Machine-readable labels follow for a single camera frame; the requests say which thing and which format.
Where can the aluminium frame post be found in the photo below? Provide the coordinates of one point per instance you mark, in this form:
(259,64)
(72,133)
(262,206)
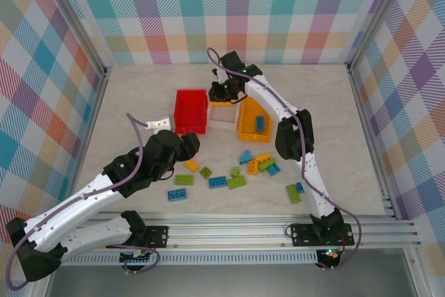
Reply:
(377,15)
(86,29)

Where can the aluminium table edge rail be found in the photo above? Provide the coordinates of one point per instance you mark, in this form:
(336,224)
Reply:
(368,130)
(95,112)

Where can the light blue sloped lego brick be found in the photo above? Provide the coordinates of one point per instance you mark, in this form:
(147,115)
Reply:
(246,158)

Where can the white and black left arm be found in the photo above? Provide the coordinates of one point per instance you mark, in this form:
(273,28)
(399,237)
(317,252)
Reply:
(69,206)

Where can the small green lego brick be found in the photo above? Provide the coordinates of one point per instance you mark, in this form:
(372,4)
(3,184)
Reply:
(206,171)
(235,172)

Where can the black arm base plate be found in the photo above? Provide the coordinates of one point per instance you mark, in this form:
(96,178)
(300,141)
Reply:
(161,236)
(302,234)

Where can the white plastic container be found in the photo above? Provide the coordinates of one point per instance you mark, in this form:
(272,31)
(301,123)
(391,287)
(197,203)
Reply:
(222,124)

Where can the red plastic container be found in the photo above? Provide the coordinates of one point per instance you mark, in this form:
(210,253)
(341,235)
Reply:
(189,109)

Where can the wide aluminium mounting rail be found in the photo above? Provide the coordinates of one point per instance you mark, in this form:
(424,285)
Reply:
(229,231)

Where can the orange plastic container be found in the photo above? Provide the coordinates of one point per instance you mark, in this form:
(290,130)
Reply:
(245,116)

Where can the small circuit board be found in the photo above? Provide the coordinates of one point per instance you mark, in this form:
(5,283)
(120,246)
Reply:
(137,258)
(332,254)

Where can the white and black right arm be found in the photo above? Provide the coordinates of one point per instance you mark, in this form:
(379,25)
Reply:
(267,98)

